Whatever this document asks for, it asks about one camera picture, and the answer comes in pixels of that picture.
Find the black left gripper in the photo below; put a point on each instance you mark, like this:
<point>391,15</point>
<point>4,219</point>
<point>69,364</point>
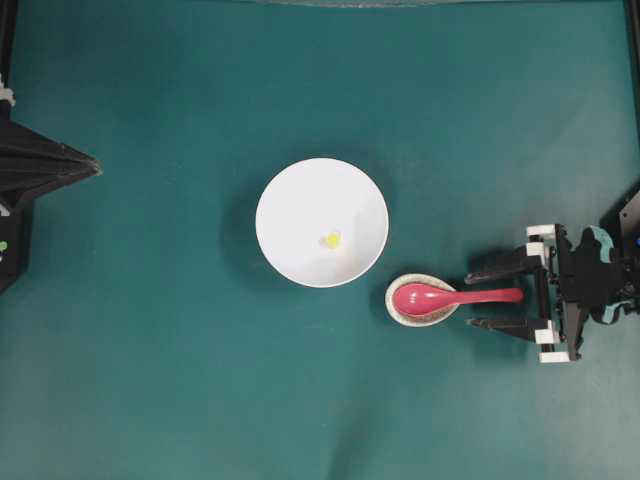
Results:
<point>32,165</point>

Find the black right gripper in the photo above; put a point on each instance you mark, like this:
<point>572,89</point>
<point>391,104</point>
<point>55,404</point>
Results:
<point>535,257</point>

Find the pink plastic spoon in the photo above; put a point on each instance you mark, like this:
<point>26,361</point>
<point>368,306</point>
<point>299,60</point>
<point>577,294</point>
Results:
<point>438,298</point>

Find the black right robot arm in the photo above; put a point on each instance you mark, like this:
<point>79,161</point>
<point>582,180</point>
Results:
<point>629,300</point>

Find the speckled egg-shaped spoon rest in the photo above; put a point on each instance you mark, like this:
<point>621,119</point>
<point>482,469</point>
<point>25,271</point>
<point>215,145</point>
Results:
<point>405,306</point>

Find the yellow hexagonal prism block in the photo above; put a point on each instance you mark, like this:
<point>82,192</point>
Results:
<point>332,240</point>

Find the white round bowl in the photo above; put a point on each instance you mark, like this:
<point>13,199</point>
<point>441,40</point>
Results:
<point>310,199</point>

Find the black aluminium frame rail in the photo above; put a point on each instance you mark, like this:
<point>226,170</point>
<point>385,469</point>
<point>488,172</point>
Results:
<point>8,18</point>

